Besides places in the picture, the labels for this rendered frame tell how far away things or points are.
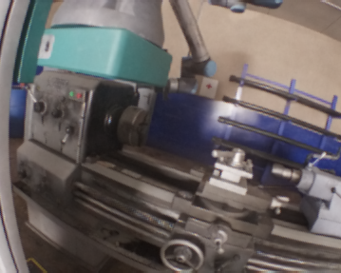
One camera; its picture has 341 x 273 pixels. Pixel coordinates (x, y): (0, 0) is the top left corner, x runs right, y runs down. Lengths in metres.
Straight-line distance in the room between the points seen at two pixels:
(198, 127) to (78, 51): 4.05
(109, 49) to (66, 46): 0.08
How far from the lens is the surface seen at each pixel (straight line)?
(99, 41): 0.25
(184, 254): 0.98
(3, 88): 0.33
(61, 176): 1.25
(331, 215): 1.38
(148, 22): 0.29
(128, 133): 1.21
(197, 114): 4.24
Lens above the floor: 1.39
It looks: 13 degrees down
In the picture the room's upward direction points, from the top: 14 degrees clockwise
